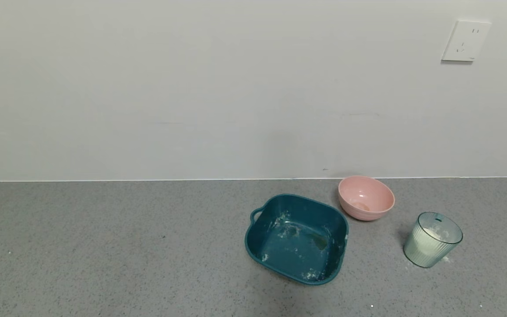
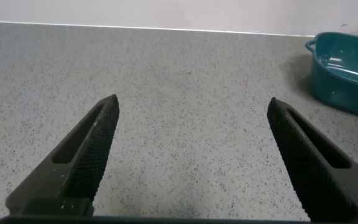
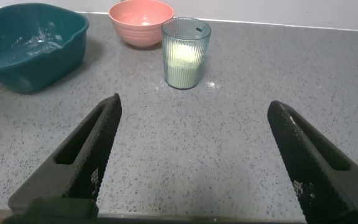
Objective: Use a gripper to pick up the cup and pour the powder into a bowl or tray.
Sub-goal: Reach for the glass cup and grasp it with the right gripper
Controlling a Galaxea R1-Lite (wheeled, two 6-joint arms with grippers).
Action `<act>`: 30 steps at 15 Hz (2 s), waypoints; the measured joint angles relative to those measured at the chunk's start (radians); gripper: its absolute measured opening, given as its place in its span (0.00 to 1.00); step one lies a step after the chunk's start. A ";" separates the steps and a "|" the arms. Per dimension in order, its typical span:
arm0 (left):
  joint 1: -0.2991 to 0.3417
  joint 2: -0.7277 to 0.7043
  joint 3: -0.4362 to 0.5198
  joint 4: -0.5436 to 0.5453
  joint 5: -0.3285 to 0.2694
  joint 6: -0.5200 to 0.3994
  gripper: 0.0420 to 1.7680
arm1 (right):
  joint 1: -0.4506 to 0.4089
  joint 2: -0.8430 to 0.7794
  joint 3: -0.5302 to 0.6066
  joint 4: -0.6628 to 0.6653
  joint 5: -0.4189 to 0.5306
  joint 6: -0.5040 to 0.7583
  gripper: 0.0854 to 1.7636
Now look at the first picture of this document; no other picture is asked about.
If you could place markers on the clear ribbed plastic cup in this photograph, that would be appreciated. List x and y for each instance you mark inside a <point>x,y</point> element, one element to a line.
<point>427,251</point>

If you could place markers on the pink plastic bowl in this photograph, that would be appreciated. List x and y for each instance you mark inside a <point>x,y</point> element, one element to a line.
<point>365,198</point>

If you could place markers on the teal square plastic basin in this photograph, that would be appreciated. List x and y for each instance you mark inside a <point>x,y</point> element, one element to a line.
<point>297,251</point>

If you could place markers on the white wall socket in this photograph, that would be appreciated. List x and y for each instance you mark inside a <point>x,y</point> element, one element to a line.
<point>465,40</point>

